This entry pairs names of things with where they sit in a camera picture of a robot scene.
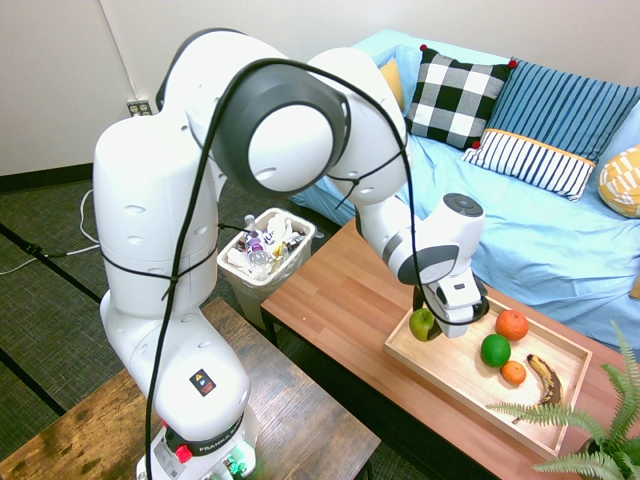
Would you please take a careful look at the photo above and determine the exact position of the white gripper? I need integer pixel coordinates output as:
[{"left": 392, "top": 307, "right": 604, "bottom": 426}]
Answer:
[{"left": 411, "top": 277, "right": 482, "bottom": 343}]

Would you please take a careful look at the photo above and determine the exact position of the green apple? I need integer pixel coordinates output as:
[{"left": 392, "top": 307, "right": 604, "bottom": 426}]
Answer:
[{"left": 408, "top": 307, "right": 436, "bottom": 342}]

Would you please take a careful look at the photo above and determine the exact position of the wooden serving tray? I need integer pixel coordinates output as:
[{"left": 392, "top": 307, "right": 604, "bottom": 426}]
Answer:
[{"left": 383, "top": 297, "right": 594, "bottom": 457}]

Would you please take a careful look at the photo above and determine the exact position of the green round fruit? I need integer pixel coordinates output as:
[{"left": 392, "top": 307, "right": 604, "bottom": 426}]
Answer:
[{"left": 480, "top": 333, "right": 513, "bottom": 368}]

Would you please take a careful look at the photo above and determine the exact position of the reddish wood coffee table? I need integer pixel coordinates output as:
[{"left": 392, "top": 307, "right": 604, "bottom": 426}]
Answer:
[{"left": 260, "top": 217, "right": 640, "bottom": 480}]

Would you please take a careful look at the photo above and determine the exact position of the large orange fruit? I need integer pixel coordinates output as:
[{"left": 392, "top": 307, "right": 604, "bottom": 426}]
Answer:
[{"left": 495, "top": 309, "right": 530, "bottom": 343}]

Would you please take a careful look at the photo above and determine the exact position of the small orange fruit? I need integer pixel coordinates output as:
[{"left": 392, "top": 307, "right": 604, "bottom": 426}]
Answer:
[{"left": 500, "top": 360, "right": 528, "bottom": 386}]

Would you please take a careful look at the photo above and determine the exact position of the light blue sofa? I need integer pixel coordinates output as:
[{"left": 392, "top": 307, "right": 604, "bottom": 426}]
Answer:
[{"left": 289, "top": 28, "right": 640, "bottom": 351}]

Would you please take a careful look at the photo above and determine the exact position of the overripe spotted banana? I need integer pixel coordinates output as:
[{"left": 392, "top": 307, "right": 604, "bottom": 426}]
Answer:
[{"left": 512, "top": 353, "right": 565, "bottom": 425}]

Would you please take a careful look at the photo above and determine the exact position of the rustic dark wood side table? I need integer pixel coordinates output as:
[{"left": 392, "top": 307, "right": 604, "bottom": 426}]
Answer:
[{"left": 0, "top": 295, "right": 382, "bottom": 480}]

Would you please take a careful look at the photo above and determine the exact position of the cream plastic trash bin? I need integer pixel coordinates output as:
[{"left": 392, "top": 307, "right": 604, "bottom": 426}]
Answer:
[{"left": 216, "top": 207, "right": 317, "bottom": 331}]

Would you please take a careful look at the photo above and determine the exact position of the clear bottle purple label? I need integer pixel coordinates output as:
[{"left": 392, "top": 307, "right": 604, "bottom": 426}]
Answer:
[{"left": 246, "top": 233, "right": 274, "bottom": 267}]

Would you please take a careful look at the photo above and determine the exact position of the white navy striped pillow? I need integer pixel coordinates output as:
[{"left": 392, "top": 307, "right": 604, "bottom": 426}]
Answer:
[{"left": 460, "top": 128, "right": 597, "bottom": 203}]

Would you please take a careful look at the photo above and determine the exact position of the black white checkered pillow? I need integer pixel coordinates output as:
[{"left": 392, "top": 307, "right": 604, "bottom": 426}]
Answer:
[{"left": 403, "top": 43, "right": 519, "bottom": 151}]

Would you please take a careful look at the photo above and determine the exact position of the potted green fern plant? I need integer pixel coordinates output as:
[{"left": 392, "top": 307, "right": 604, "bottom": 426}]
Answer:
[{"left": 485, "top": 319, "right": 640, "bottom": 480}]

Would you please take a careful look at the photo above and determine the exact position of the yellow patterned bolster pillow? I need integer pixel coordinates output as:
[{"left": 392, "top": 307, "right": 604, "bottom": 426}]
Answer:
[{"left": 598, "top": 144, "right": 640, "bottom": 219}]

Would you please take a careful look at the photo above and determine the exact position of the plain mustard pillow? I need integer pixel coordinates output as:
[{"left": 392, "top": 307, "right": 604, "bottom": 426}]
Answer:
[{"left": 378, "top": 58, "right": 407, "bottom": 112}]

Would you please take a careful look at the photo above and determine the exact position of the blue striped pillow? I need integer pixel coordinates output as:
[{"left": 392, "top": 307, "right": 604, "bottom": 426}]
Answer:
[{"left": 483, "top": 58, "right": 640, "bottom": 164}]

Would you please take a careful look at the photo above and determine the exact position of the black tripod stand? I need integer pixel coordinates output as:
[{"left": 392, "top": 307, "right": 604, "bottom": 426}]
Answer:
[{"left": 0, "top": 222, "right": 110, "bottom": 416}]

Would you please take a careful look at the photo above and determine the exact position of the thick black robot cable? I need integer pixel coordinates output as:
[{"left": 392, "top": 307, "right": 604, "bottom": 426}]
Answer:
[{"left": 143, "top": 58, "right": 494, "bottom": 480}]

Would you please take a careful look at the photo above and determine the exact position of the white floor cable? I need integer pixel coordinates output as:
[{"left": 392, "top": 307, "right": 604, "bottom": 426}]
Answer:
[{"left": 0, "top": 187, "right": 102, "bottom": 277}]

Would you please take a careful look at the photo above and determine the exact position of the white wall cable conduit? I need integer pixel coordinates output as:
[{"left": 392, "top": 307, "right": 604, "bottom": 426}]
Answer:
[{"left": 102, "top": 0, "right": 145, "bottom": 101}]

